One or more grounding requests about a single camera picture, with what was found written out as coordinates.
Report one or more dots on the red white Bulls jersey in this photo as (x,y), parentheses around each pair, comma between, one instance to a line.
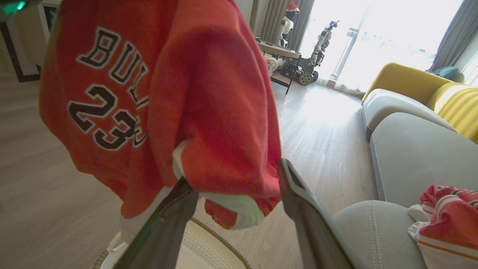
(209,93)
(448,220)

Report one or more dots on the grey sofa armrest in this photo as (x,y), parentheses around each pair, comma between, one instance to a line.
(377,231)

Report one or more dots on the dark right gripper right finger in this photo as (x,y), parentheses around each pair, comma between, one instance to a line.
(310,220)

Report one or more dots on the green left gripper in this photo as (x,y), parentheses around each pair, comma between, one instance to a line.
(15,5)

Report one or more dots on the white sheer curtain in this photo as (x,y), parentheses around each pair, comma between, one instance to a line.
(343,86)

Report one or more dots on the white humanoid robot santa hat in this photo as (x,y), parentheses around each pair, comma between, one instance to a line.
(286,24)

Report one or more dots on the white framed picture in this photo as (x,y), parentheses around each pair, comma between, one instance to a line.
(46,16)

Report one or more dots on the wheeled robot with arm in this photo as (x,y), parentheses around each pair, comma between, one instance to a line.
(312,59)

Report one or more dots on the wooden table black legs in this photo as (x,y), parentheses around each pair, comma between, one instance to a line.
(278,50)

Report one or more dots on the grey curtain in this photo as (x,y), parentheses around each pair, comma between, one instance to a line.
(278,18)
(453,33)

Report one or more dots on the teal pillow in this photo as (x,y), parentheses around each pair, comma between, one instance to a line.
(444,71)

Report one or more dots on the grey sofa seat cushion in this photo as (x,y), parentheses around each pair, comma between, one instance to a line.
(414,157)
(392,106)

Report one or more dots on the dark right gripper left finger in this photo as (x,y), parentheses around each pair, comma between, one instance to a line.
(160,231)

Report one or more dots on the white laundry basket brown rim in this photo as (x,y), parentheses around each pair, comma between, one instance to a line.
(209,250)

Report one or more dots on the ribbed yellow sofa back cushion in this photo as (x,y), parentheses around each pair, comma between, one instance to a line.
(459,108)

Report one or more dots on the dark framed picture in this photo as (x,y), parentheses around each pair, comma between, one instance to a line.
(16,56)

